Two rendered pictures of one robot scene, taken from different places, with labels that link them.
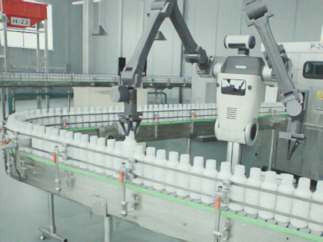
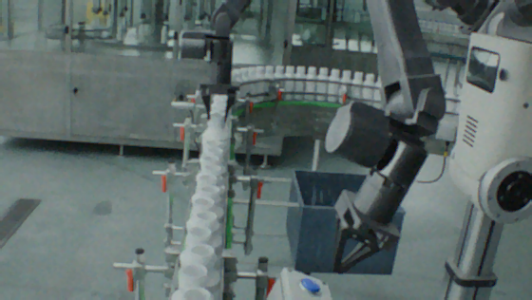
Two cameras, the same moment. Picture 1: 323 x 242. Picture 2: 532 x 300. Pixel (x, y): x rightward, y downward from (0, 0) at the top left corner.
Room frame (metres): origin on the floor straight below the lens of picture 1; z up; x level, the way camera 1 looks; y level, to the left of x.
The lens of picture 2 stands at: (0.84, -0.83, 1.54)
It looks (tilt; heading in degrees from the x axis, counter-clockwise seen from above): 17 degrees down; 54
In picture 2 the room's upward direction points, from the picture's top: 5 degrees clockwise
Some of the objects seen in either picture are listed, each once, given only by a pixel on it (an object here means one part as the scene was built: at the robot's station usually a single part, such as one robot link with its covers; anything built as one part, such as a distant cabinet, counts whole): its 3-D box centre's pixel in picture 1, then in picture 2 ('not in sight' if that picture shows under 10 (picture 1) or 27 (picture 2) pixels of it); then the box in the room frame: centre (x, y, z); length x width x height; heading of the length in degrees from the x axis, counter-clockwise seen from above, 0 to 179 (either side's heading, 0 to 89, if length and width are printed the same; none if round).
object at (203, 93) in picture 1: (210, 97); not in sight; (7.79, -0.44, 0.96); 0.82 x 0.50 x 1.91; 130
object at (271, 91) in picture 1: (270, 95); not in sight; (5.16, -1.19, 1.22); 0.23 x 0.04 x 0.32; 40
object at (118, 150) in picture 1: (119, 159); not in sight; (1.51, 0.32, 1.08); 0.06 x 0.06 x 0.17
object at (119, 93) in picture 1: (124, 87); (205, 35); (1.45, 0.28, 1.41); 0.12 x 0.09 x 0.12; 149
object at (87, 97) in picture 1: (110, 122); not in sight; (5.74, 1.36, 0.59); 1.10 x 0.62 x 1.18; 130
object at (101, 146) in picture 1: (101, 155); not in sight; (1.57, 0.42, 1.08); 0.06 x 0.06 x 0.17
